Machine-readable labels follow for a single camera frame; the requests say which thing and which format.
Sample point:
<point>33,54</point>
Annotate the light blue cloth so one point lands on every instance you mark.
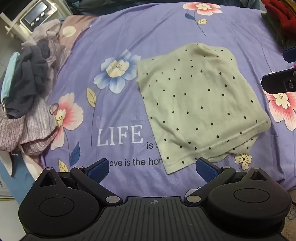
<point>8,74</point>

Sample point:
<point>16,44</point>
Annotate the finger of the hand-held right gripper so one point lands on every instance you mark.
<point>290,54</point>

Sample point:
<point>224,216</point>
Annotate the white appliance with control panel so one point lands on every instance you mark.
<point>34,15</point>

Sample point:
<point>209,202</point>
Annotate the green polka dot garment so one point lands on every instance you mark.
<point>196,99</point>

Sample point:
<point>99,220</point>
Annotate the pile of grey clothes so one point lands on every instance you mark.
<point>30,129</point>

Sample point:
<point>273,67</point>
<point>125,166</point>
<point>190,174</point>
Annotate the brown floral pillow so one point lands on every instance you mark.
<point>71,30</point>

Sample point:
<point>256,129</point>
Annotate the red garment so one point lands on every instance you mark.
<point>282,12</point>

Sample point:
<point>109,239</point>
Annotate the dark green garment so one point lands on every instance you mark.
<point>281,34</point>

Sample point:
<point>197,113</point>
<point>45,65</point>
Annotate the purple floral bed sheet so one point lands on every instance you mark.
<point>111,111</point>

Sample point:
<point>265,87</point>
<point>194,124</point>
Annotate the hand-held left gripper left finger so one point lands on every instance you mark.
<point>99,170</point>

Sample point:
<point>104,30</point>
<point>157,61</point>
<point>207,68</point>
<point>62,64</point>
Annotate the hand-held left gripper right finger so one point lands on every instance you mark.
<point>205,170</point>

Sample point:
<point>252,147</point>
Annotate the white sheer cloth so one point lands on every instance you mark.
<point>45,31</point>

